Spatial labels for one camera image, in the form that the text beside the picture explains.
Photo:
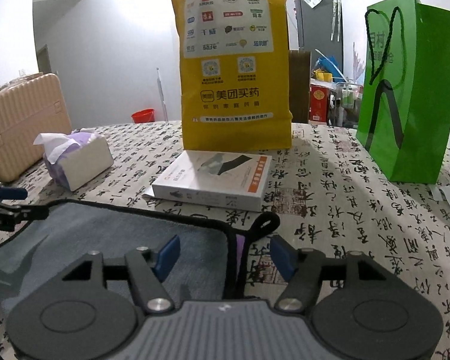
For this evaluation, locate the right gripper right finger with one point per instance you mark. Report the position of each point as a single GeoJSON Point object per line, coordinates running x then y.
{"type": "Point", "coordinates": [355, 308]}

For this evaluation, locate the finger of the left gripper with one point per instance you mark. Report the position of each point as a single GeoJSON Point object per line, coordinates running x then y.
{"type": "Point", "coordinates": [8, 193]}
{"type": "Point", "coordinates": [11, 215]}

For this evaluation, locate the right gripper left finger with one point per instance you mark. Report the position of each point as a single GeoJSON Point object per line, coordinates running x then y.
{"type": "Point", "coordinates": [95, 304]}

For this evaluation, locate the purple and grey towel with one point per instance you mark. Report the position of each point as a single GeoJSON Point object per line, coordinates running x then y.
{"type": "Point", "coordinates": [211, 265]}

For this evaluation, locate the purple tissue pack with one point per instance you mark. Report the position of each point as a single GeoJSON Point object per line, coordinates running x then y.
{"type": "Point", "coordinates": [74, 159]}

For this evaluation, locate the beige suitcase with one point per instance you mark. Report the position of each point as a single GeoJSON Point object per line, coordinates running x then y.
{"type": "Point", "coordinates": [29, 106]}

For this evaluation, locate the calligraphy print tablecloth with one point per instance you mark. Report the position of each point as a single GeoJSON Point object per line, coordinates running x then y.
{"type": "Point", "coordinates": [329, 195]}

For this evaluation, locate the red bucket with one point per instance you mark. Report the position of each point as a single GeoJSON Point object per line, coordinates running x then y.
{"type": "Point", "coordinates": [144, 116]}

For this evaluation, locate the white flat box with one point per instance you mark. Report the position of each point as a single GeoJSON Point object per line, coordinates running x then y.
{"type": "Point", "coordinates": [232, 181]}

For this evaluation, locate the green paper bag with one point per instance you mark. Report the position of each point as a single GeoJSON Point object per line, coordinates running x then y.
{"type": "Point", "coordinates": [404, 120]}

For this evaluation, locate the red box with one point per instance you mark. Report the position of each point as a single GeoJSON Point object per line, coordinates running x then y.
{"type": "Point", "coordinates": [319, 104]}

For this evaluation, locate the brown cardboard box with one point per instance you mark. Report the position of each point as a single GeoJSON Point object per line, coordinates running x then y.
{"type": "Point", "coordinates": [299, 85]}

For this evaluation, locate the yellow paper bag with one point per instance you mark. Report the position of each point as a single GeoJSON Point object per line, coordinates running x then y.
{"type": "Point", "coordinates": [234, 74]}

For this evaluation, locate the grey refrigerator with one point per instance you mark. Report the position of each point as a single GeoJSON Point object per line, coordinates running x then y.
{"type": "Point", "coordinates": [314, 30]}

